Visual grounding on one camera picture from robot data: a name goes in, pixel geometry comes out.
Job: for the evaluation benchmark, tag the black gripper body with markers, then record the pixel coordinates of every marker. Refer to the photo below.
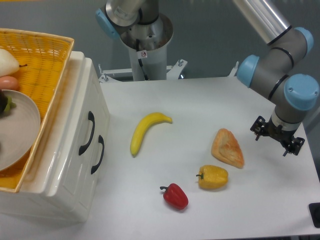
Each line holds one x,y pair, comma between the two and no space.
277,133

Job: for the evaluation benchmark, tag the white pear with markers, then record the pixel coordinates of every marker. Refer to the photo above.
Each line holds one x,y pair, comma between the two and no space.
8,63

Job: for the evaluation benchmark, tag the grey ceramic plate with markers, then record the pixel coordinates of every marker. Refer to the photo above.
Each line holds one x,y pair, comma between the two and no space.
19,128

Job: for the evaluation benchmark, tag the yellow bell pepper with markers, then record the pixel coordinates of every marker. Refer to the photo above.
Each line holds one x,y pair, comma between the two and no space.
212,177

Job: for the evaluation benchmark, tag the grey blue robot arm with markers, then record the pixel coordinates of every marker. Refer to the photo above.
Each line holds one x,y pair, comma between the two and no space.
293,96

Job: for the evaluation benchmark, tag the dark purple eggplant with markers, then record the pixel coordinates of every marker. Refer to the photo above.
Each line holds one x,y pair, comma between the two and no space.
6,103

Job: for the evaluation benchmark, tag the white drawer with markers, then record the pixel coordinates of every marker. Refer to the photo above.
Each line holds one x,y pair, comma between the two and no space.
71,166
97,121

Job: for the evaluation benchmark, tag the black device at edge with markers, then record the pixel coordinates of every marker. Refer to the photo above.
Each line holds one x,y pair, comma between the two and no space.
314,209

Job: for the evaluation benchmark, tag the pink sausage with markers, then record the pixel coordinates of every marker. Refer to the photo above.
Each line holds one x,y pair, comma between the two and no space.
9,83

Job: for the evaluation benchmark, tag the yellow banana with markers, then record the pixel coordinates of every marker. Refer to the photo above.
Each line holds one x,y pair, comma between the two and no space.
143,126

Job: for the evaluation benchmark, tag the red bell pepper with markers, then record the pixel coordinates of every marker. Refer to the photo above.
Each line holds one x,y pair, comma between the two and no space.
175,196

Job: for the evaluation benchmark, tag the yellow woven basket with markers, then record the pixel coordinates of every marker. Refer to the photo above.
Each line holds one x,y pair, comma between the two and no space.
46,56

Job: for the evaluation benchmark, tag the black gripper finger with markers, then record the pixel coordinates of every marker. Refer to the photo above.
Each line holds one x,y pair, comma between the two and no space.
293,145
259,127

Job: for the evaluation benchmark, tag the white drawer cabinet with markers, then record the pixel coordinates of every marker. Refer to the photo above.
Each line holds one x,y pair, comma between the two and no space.
33,198

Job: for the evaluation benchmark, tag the golden pastry turnover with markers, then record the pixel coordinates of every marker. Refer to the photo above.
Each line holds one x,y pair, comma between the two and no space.
226,149

